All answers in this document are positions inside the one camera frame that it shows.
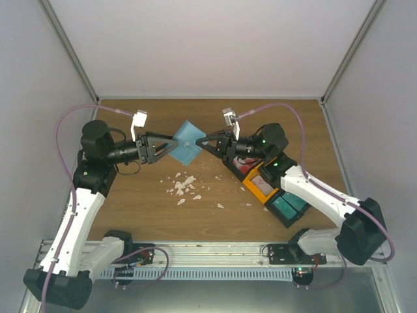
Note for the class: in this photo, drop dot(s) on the pink white card in orange tray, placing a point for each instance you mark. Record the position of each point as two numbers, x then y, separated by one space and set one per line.
262 185

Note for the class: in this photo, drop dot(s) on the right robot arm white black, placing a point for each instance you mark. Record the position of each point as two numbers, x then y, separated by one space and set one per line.
288 191

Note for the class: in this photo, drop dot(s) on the teal credit card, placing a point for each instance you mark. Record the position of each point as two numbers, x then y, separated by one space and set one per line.
289 207

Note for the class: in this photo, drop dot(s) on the black card tray near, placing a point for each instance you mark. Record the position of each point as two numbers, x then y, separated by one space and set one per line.
270 207

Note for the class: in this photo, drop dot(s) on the orange card tray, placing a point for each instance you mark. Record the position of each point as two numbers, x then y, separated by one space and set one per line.
247 182

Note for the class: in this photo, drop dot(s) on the slotted grey cable duct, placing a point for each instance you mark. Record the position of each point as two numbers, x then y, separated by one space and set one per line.
255 274

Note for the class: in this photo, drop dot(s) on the red white credit card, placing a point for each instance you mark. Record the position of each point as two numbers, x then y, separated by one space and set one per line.
244 165

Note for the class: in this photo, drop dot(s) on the black card tray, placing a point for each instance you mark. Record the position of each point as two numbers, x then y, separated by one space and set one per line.
270 207
228 163

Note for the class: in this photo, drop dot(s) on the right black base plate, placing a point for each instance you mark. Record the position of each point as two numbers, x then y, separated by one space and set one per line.
285 254

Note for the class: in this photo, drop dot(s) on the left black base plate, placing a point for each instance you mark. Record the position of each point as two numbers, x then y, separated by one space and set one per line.
140 258

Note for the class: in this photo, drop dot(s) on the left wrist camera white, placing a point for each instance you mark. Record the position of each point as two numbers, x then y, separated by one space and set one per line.
138 121

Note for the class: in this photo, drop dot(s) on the black card tray far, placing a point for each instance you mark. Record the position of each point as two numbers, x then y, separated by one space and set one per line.
228 163

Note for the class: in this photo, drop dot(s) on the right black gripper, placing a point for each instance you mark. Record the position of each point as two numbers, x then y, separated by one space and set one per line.
227 143

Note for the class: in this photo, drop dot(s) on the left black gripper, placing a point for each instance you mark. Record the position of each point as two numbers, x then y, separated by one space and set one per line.
150 156

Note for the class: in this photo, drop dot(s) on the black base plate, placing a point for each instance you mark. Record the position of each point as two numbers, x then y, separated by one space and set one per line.
140 258
285 254

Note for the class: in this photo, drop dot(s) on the aluminium front rail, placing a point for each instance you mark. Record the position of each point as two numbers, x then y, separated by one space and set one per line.
187 254

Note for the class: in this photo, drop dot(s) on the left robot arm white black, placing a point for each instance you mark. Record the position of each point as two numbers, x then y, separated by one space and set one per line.
65 277

